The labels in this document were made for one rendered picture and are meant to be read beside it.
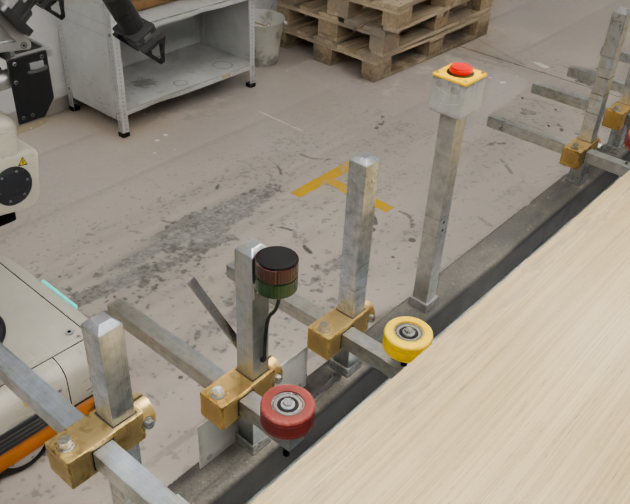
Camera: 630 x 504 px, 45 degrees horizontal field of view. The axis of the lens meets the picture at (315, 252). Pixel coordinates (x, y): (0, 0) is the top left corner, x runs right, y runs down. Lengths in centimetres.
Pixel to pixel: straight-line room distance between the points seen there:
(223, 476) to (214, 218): 197
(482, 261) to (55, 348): 116
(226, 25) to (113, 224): 161
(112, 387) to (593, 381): 72
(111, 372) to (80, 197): 244
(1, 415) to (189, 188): 158
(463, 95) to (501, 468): 62
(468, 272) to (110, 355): 101
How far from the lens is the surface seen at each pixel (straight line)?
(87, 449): 101
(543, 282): 143
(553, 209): 205
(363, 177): 120
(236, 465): 131
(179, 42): 447
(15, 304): 237
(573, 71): 263
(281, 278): 102
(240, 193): 332
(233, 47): 437
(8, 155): 200
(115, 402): 100
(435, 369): 120
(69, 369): 216
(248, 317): 112
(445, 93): 136
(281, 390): 114
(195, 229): 309
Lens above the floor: 172
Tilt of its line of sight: 36 degrees down
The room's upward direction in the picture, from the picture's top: 3 degrees clockwise
